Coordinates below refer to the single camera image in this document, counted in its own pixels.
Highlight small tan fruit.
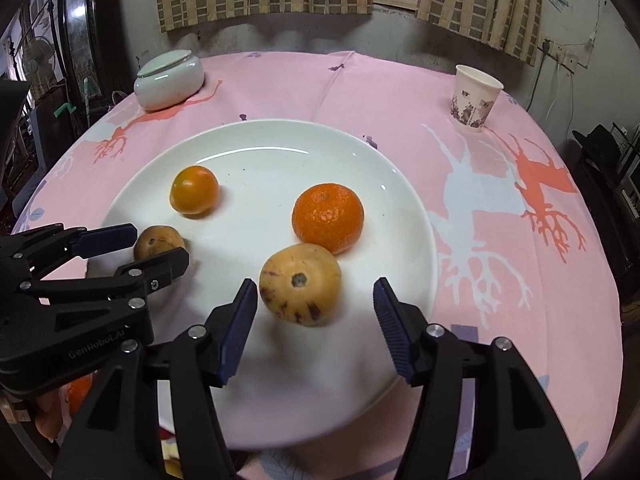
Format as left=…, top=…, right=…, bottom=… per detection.
left=133, top=226, right=187, bottom=262

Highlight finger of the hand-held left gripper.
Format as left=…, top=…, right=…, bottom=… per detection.
left=19, top=246, right=191, bottom=312
left=0, top=223, right=139, bottom=280

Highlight printed paper cup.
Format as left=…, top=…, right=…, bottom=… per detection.
left=447, top=64, right=504, bottom=133

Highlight orange mandarin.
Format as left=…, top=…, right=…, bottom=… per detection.
left=65, top=372, right=96, bottom=413
left=291, top=182, right=366, bottom=256

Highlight wall socket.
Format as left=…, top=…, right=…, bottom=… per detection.
left=542, top=40, right=578, bottom=73

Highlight pink printed tablecloth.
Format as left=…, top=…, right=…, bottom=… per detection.
left=10, top=50, right=626, bottom=480

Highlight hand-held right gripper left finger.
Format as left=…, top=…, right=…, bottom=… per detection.
left=52, top=278, right=259, bottom=480

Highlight black bag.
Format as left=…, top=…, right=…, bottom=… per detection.
left=572, top=125, right=640, bottom=171

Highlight dark wooden cabinet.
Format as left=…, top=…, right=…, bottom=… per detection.
left=55, top=0, right=126, bottom=106

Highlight greenish orange citrus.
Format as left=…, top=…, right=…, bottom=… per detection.
left=170, top=165, right=220, bottom=217

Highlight tan spotted pepino melon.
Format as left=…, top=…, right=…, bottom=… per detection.
left=259, top=243, right=343, bottom=327

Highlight standing fan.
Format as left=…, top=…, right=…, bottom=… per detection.
left=22, top=35, right=56, bottom=81

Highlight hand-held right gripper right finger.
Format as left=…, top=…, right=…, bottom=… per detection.
left=372, top=277, right=581, bottom=480

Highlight white ceramic lidded jar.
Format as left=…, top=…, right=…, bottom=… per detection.
left=133, top=49, right=206, bottom=112

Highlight white oval plate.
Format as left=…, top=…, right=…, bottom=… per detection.
left=100, top=119, right=440, bottom=451

